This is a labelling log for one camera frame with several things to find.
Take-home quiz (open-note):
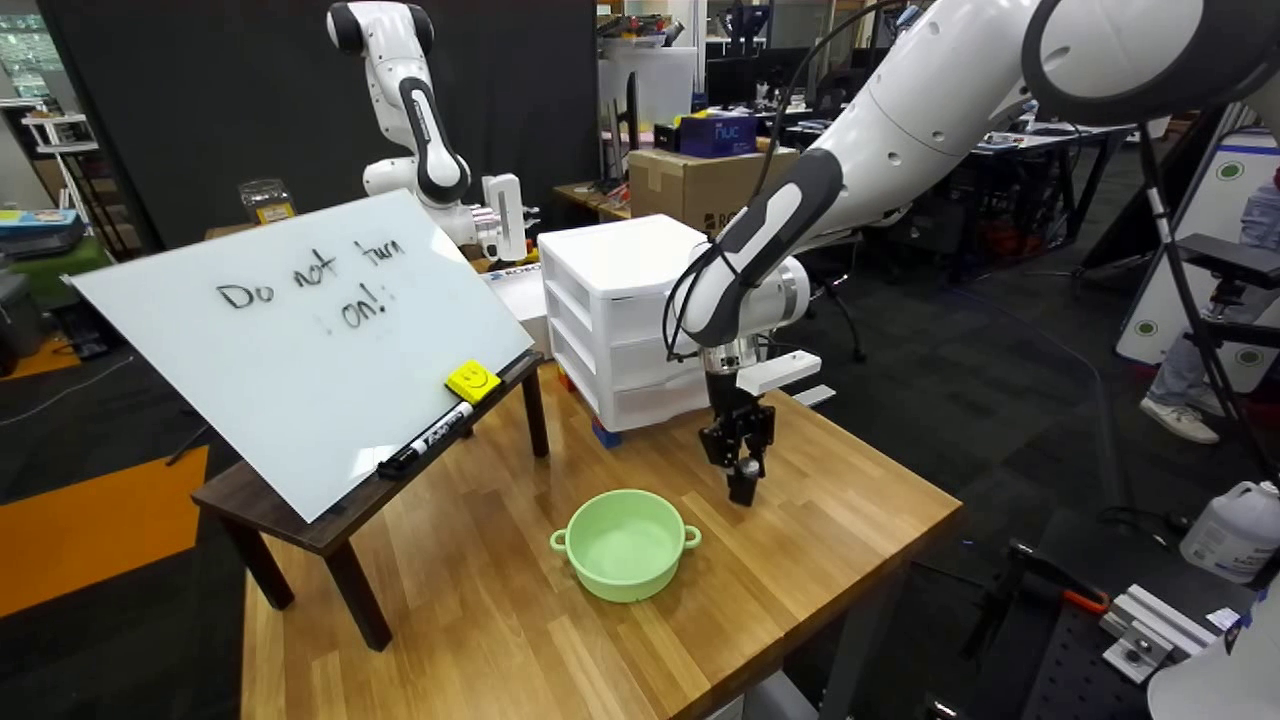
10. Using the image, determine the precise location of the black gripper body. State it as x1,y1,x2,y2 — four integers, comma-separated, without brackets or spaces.
699,373,775,468

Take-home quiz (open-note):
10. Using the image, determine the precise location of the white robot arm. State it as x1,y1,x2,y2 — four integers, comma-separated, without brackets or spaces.
665,0,1280,479

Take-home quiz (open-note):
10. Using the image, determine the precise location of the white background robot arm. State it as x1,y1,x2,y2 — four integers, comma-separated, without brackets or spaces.
323,0,527,265

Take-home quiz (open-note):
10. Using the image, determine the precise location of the green plastic bowl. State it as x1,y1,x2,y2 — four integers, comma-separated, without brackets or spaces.
546,489,699,606

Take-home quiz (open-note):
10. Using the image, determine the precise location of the white plastic drawer unit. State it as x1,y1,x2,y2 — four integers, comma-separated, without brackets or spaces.
541,218,709,434

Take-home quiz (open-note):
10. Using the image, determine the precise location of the brown cardboard box background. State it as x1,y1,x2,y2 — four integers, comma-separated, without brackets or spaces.
628,148,798,232

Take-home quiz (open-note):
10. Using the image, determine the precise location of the yellow eraser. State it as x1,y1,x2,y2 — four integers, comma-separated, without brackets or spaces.
442,360,500,404

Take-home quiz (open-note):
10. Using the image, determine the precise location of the black marker pen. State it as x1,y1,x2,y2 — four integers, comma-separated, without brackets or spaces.
376,402,477,479

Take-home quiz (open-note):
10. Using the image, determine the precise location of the whiteboard with writing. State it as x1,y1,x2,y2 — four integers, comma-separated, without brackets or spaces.
73,193,530,524

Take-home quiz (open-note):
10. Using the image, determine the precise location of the small dark wooden table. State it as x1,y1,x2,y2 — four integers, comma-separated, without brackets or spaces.
194,353,546,653

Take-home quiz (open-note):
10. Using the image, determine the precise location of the white plastic jug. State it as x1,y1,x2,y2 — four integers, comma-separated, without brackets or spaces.
1178,479,1280,584

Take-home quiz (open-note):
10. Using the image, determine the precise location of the orange handled clamp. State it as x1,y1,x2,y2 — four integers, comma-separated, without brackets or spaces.
1007,545,1112,617

